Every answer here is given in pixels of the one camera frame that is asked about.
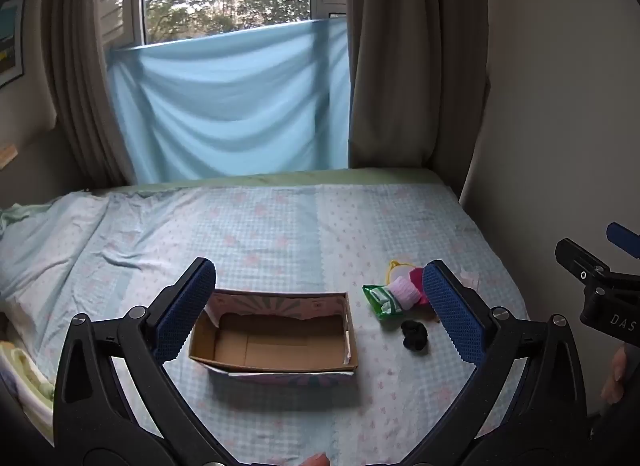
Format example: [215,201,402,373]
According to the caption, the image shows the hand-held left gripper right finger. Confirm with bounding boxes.
[400,260,589,466]

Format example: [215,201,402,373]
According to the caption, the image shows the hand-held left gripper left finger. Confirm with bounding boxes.
[52,257,237,466]

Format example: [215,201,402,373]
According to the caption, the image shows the pale waffle cloth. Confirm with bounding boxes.
[389,276,421,311]

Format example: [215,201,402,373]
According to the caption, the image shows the person's right hand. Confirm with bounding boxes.
[600,346,629,405]

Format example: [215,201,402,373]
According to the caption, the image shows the folded floral blanket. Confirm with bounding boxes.
[0,340,56,447]

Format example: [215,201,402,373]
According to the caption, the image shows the light blue hanging cloth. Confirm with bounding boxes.
[107,18,351,185]

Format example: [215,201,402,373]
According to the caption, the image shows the round yellow-edged white pad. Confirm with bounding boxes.
[385,259,414,283]

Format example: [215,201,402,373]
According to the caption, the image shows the green tissue packet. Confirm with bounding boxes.
[362,284,404,321]

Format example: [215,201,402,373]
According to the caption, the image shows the black scrunchie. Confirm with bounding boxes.
[400,320,430,356]

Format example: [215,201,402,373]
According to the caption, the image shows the cardboard box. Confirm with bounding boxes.
[188,289,360,389]

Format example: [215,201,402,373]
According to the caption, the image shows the magenta soft pouch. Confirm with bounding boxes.
[407,268,432,307]

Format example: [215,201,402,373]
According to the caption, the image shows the beige curtain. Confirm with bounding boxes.
[40,0,140,191]
[346,0,489,197]

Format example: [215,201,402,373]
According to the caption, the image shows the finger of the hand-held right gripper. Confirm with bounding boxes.
[606,222,640,261]
[555,238,640,293]

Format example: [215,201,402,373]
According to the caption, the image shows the blue floral patterned bed sheet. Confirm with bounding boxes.
[0,180,532,466]

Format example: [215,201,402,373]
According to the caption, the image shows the framed wall picture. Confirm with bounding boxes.
[0,0,26,90]

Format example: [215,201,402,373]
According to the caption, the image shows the green mattress sheet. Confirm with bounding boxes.
[0,167,453,227]

